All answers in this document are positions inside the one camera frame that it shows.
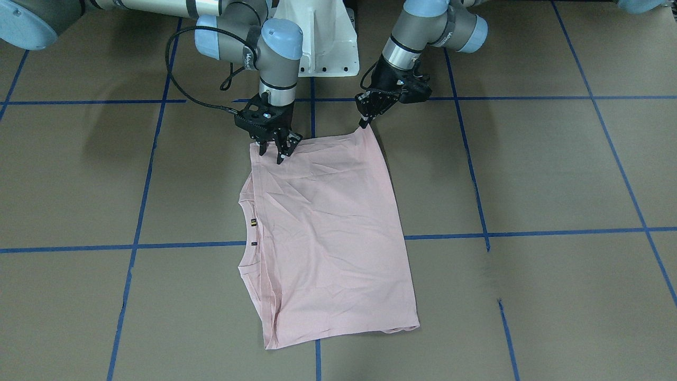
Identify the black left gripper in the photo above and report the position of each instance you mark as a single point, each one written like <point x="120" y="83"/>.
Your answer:
<point x="386" y="79"/>

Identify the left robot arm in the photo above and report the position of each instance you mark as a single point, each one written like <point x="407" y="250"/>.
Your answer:
<point x="441" y="24"/>

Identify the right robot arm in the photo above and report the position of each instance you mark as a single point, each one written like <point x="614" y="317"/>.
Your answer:
<point x="243" y="34"/>

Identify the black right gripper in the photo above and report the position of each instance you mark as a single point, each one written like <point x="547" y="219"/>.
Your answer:
<point x="286" y="117"/>

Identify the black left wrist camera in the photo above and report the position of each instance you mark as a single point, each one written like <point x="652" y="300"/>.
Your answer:
<point x="413" y="88"/>

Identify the pink Snoopy t-shirt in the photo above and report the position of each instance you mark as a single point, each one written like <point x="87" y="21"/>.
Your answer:
<point x="325" y="251"/>

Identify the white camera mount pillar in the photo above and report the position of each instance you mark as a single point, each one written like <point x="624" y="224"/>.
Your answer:
<point x="330" y="47"/>

